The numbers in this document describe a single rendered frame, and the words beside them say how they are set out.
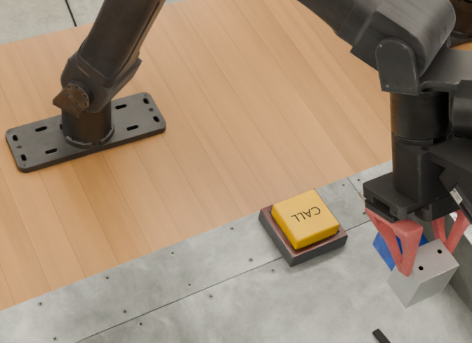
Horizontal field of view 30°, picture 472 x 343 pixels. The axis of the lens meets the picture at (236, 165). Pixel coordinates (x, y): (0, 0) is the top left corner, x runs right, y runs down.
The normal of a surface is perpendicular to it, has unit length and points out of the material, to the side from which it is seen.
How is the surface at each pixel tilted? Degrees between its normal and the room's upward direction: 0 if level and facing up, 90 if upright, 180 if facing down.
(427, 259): 3
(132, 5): 93
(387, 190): 27
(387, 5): 12
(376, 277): 0
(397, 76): 90
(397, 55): 90
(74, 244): 0
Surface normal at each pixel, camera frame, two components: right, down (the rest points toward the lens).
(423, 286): 0.48, 0.73
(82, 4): 0.09, -0.63
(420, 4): 0.28, -0.52
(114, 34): -0.46, 0.67
